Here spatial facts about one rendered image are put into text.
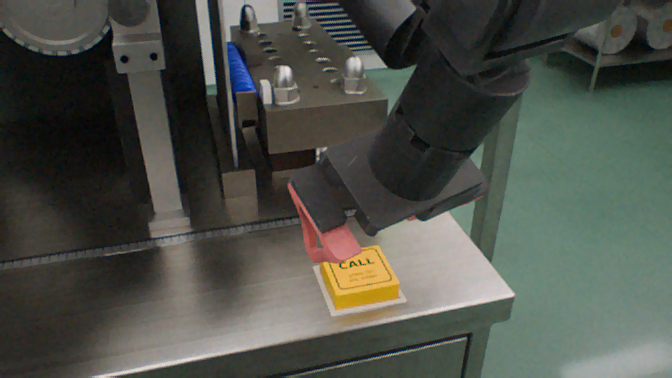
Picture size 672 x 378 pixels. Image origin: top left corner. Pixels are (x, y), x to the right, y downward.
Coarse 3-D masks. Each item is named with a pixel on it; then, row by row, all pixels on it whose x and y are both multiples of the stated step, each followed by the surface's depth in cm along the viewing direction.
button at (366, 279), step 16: (368, 256) 63; (336, 272) 60; (352, 272) 60; (368, 272) 60; (384, 272) 60; (336, 288) 58; (352, 288) 58; (368, 288) 58; (384, 288) 59; (336, 304) 58; (352, 304) 58; (368, 304) 59
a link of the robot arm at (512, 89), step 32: (416, 32) 32; (448, 64) 29; (512, 64) 29; (416, 96) 32; (448, 96) 30; (480, 96) 29; (512, 96) 29; (416, 128) 32; (448, 128) 31; (480, 128) 31
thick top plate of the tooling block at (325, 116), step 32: (256, 32) 99; (288, 32) 99; (320, 32) 99; (288, 64) 85; (320, 64) 85; (320, 96) 74; (352, 96) 74; (384, 96) 74; (288, 128) 72; (320, 128) 73; (352, 128) 74
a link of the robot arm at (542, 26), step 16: (528, 0) 23; (544, 0) 23; (560, 0) 23; (576, 0) 24; (592, 0) 25; (608, 0) 26; (528, 16) 24; (544, 16) 23; (560, 16) 24; (576, 16) 25; (592, 16) 26; (608, 16) 27; (512, 32) 24; (528, 32) 24; (544, 32) 25; (560, 32) 26; (496, 48) 25
